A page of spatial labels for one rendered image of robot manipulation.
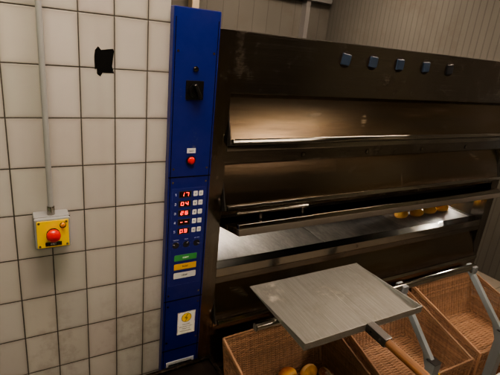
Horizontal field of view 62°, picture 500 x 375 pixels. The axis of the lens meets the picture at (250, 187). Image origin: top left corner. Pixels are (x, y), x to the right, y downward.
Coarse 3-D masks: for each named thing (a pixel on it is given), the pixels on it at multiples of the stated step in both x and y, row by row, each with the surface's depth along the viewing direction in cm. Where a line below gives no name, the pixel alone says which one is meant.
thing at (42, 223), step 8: (40, 216) 126; (48, 216) 127; (56, 216) 127; (64, 216) 128; (40, 224) 124; (48, 224) 125; (56, 224) 126; (40, 232) 125; (64, 232) 128; (40, 240) 126; (64, 240) 129; (40, 248) 126; (48, 248) 128
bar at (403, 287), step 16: (448, 272) 189; (464, 272) 196; (400, 288) 174; (480, 288) 196; (272, 320) 144; (416, 320) 171; (496, 320) 190; (496, 336) 190; (496, 352) 190; (432, 368) 164; (496, 368) 194
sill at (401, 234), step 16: (432, 224) 242; (448, 224) 245; (464, 224) 251; (336, 240) 208; (352, 240) 210; (368, 240) 212; (384, 240) 219; (256, 256) 185; (272, 256) 186; (288, 256) 188; (304, 256) 194; (320, 256) 199; (224, 272) 174
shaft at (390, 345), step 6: (390, 342) 136; (390, 348) 135; (396, 348) 133; (396, 354) 133; (402, 354) 131; (402, 360) 131; (408, 360) 129; (408, 366) 129; (414, 366) 127; (420, 366) 127; (414, 372) 127; (420, 372) 125; (426, 372) 125
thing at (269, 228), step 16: (432, 192) 232; (448, 192) 232; (464, 192) 232; (304, 208) 188; (320, 208) 189; (336, 208) 189; (400, 208) 193; (416, 208) 198; (224, 224) 162; (288, 224) 162; (304, 224) 166; (320, 224) 171
